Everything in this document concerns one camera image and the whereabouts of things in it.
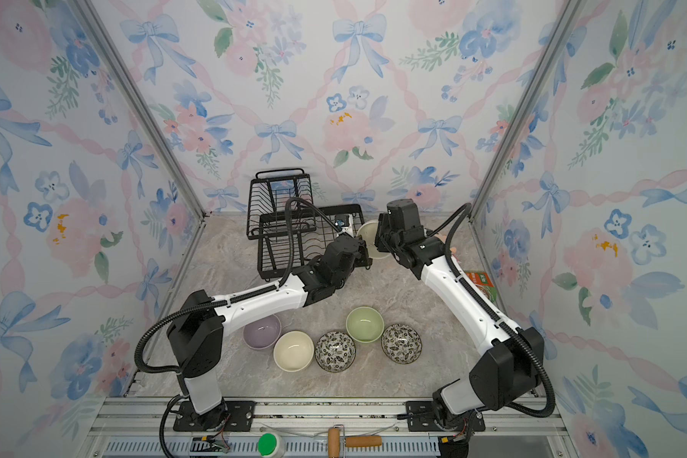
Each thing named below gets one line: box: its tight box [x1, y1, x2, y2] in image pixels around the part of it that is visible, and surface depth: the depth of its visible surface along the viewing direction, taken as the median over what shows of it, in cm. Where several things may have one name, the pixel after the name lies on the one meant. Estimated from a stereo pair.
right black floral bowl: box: [380, 323, 423, 365], surface depth 86 cm
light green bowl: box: [345, 306, 385, 344], surface depth 89 cm
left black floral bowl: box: [313, 331, 357, 374], surface depth 85 cm
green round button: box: [256, 432, 278, 457], surface depth 64 cm
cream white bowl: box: [272, 330, 315, 374], surface depth 84 cm
